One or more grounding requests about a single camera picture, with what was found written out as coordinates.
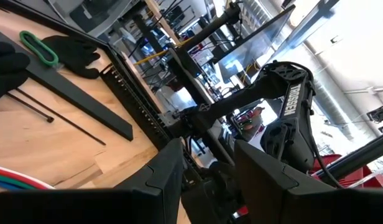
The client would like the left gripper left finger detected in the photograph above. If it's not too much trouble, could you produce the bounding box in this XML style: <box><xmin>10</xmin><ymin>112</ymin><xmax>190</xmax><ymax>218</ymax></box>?
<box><xmin>0</xmin><ymin>139</ymin><xmax>184</xmax><ymax>224</ymax></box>

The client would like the black bar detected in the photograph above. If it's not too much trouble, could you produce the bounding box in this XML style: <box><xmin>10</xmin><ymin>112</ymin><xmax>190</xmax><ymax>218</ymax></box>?
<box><xmin>0</xmin><ymin>27</ymin><xmax>134</xmax><ymax>142</ymax></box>

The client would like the red storage bin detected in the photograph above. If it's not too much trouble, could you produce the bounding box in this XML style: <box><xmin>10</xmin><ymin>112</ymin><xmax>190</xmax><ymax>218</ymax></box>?
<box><xmin>311</xmin><ymin>152</ymin><xmax>383</xmax><ymax>189</ymax></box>

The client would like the black glove green cuff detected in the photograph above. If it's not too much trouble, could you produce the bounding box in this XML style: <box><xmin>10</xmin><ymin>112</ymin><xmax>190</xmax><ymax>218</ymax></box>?
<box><xmin>19</xmin><ymin>30</ymin><xmax>101</xmax><ymax>80</ymax></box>

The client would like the silver ventilation duct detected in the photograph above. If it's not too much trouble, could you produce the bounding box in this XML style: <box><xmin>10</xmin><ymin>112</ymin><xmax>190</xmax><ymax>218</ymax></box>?
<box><xmin>312</xmin><ymin>77</ymin><xmax>381</xmax><ymax>142</ymax></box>

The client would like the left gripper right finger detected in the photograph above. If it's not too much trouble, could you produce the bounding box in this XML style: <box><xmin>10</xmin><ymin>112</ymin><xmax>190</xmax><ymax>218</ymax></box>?
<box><xmin>234</xmin><ymin>139</ymin><xmax>383</xmax><ymax>224</ymax></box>

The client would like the yellow cable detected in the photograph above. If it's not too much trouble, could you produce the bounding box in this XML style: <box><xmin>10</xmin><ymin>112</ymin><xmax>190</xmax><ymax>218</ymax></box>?
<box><xmin>132</xmin><ymin>37</ymin><xmax>197</xmax><ymax>66</ymax></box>

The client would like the black perforated rack rail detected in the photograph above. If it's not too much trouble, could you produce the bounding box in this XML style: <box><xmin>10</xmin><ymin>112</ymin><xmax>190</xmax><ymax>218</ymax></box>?
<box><xmin>99</xmin><ymin>63</ymin><xmax>175</xmax><ymax>152</ymax></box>

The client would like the multicolour wire bundle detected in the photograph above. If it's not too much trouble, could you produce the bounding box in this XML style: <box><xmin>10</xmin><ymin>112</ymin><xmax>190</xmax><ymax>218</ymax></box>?
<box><xmin>0</xmin><ymin>164</ymin><xmax>57</xmax><ymax>191</ymax></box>

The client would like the black glove grey cuff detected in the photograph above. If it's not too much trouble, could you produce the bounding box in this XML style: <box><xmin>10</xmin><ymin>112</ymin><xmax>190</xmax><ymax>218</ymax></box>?
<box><xmin>0</xmin><ymin>41</ymin><xmax>31</xmax><ymax>103</ymax></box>

